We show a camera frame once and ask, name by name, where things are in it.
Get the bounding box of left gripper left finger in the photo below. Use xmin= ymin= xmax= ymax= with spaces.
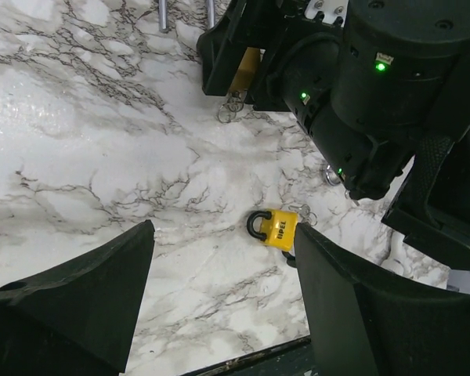
xmin=0 ymin=220 xmax=154 ymax=375

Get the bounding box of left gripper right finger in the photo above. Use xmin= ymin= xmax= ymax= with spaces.
xmin=295 ymin=224 xmax=470 ymax=375

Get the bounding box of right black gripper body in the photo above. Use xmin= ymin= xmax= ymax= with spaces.
xmin=197 ymin=1 xmax=345 ymax=112

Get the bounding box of small brass padlock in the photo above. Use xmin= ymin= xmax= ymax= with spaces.
xmin=217 ymin=46 xmax=262 ymax=123

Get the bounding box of yellow black padlock with keys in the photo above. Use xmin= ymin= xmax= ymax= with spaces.
xmin=246 ymin=204 xmax=318 ymax=268

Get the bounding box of long shackle brass padlock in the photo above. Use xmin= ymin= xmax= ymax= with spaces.
xmin=156 ymin=0 xmax=218 ymax=33

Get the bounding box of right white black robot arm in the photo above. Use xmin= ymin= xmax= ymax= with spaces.
xmin=197 ymin=1 xmax=470 ymax=270

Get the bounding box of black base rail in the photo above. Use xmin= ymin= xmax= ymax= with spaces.
xmin=184 ymin=336 xmax=319 ymax=376

